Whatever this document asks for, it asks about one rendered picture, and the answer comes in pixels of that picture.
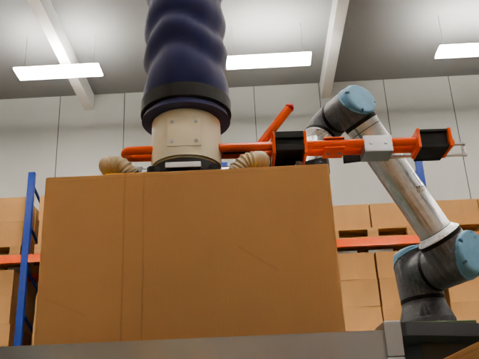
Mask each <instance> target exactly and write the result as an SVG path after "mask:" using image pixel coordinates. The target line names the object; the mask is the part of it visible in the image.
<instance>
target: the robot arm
mask: <svg viewBox="0 0 479 359"><path fill-rule="evenodd" d="M375 107H376V104H375V99H374V97H373V96H372V94H371V93H370V92H369V91H367V89H365V88H363V87H360V86H358V85H350V86H348V87H346V88H345V89H343V90H341V91H340V92H339V93H338V94H337V95H336V96H335V97H333V98H332V99H331V100H330V101H329V102H328V103H326V104H325V105H324V106H322V107H321V109H320V110H319V111H318V112H317V113H316V114H315V116H314V117H313V118H312V119H311V120H310V122H309V124H308V125H307V126H306V128H305V130H306V132H307V140H324V137H341V135H342V134H343V133H344V132H346V134H347V135H348V136H349V137H350V138H351V139H362V137H363V136H364V135H389V134H388V132H387V131H386V129H385V127H384V126H383V125H382V124H381V122H380V120H379V119H378V118H377V115H376V114H375V112H374V110H375ZM305 164H306V165H317V164H328V165H329V159H328V158H324V159H322V156H307V159H306V163H305ZM368 164H369V166H370V167H371V169H372V170H373V171H374V173H375V174H376V176H377V177H378V179H379V180H380V181H381V183H382V185H383V186H384V187H385V189H386V191H387V192H388V193H389V194H390V196H391V198H392V199H393V201H394V202H395V203H396V205H397V206H398V208H399V209H400V210H401V212H402V214H403V215H404V217H405V218H406V219H407V221H408V223H409V224H410V225H411V227H412V228H413V230H414V231H415V233H416V234H417V235H418V237H419V239H420V244H419V245H417V246H416V245H412V246H407V247H406V248H403V249H401V250H399V251H397V252H396V253H395V254H394V256H393V270H394V273H395V277H396V283H397V287H398V294H399V298H400V302H401V308H402V311H401V319H400V322H412V321H456V320H457V318H456V316H455V315H454V313H453V312H452V310H451V308H450V306H449V305H448V304H447V302H446V299H445V293H444V290H446V289H448V288H451V287H454V286H457V285H459V284H461V283H465V282H466V281H470V280H473V279H475V278H476V277H478V276H479V234H477V233H476V232H474V231H472V230H470V231H469V230H464V231H463V230H462V228H461V227H460V225H459V224H458V223H455V222H450V221H449V220H448V219H447V217H446V216H445V215H444V213H443V211H442V210H441V208H440V207H439V206H438V204H437V203H436V201H435V200H434V198H433V197H432V196H431V194H430V192H429V191H428V190H427V189H426V187H425V185H424V184H423V183H422V181H421V180H420V178H419V177H418V175H417V174H416V173H415V171H414V170H413V168H412V166H411V165H410V164H409V163H408V161H407V159H406V158H399V159H389V161H380V162H368ZM329 174H330V167H329Z"/></svg>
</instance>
